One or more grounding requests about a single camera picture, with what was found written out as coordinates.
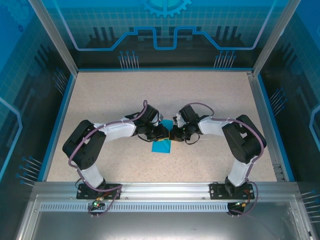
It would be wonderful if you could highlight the blue cloth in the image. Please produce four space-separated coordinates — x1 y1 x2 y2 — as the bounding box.
150 119 174 154

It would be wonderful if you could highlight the blue table edge strip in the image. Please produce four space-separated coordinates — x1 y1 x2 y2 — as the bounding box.
257 74 296 182
41 73 76 182

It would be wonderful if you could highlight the grey metal tray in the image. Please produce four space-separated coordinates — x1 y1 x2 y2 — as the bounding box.
14 194 315 240

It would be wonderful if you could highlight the thin black left gripper cable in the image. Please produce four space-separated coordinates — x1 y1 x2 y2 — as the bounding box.
136 133 151 144

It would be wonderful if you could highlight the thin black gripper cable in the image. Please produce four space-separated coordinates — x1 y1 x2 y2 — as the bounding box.
136 133 151 144
184 133 201 146

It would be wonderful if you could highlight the thin black right gripper cable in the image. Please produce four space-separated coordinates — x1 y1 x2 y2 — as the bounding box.
184 133 201 146

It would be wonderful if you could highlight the aluminium mounting rail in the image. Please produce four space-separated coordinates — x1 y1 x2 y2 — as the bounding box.
32 181 298 198

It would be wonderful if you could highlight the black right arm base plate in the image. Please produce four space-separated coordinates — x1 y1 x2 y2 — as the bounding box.
209 182 253 200

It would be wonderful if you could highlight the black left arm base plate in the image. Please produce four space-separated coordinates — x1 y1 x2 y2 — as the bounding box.
76 183 123 200

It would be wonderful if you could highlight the slotted metal cable duct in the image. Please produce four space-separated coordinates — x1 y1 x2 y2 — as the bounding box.
39 202 236 213

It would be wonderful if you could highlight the aluminium side rail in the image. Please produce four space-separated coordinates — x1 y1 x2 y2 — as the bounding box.
246 71 287 182

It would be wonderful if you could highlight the right cable connector with light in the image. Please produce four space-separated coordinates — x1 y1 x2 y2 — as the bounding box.
233 199 251 208

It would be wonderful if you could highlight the cable connector with light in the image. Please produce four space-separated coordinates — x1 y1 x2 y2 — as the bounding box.
91 197 105 210
233 199 251 208

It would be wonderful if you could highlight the left cable connector with light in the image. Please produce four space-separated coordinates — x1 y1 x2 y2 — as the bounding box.
91 197 105 210

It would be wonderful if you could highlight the aluminium frame post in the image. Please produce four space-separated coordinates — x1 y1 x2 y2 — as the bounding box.
28 0 79 76
251 0 302 77

